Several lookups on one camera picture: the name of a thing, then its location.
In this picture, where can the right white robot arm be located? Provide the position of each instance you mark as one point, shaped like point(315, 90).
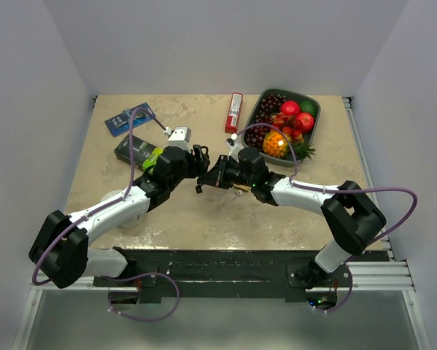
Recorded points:
point(352, 217)

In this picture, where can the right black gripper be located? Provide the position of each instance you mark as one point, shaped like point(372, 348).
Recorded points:
point(217, 176)

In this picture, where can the brass padlock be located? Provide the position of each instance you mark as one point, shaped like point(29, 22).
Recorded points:
point(241, 187)

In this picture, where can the red rectangular box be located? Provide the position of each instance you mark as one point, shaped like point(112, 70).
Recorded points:
point(234, 111)

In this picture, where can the grey fruit tray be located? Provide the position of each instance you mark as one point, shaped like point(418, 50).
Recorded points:
point(307, 137)

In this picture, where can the blue blister pack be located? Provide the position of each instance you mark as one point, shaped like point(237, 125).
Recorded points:
point(134, 117)

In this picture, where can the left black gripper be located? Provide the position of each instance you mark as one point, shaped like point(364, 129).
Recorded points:
point(194, 172)

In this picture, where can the dark red grapes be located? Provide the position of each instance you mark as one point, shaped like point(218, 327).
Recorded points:
point(267, 107)

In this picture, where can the red apple lower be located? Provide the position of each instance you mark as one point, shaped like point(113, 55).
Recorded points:
point(304, 122)

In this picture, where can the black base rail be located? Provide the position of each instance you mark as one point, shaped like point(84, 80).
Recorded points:
point(240, 274)

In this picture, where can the black padlock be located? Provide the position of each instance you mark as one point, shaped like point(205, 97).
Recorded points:
point(204, 159)

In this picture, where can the red apple upper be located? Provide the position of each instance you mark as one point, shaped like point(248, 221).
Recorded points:
point(290, 108)

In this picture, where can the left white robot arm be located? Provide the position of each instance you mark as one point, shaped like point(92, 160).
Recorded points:
point(62, 248)

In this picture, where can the green lime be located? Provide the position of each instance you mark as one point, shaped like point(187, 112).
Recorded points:
point(308, 107)

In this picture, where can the red leafy fruit cluster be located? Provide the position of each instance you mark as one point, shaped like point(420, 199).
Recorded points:
point(289, 125)

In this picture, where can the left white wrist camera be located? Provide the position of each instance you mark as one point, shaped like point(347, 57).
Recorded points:
point(178, 137)

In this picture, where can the red apple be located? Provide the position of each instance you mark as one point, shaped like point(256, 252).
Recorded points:
point(304, 122)
point(290, 108)

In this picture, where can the orange toy pineapple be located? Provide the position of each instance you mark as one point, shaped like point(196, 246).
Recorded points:
point(275, 145)

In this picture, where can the green black product box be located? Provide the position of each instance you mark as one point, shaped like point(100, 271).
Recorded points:
point(145, 154)

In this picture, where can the white tape roll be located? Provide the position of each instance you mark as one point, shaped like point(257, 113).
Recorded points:
point(133, 221)

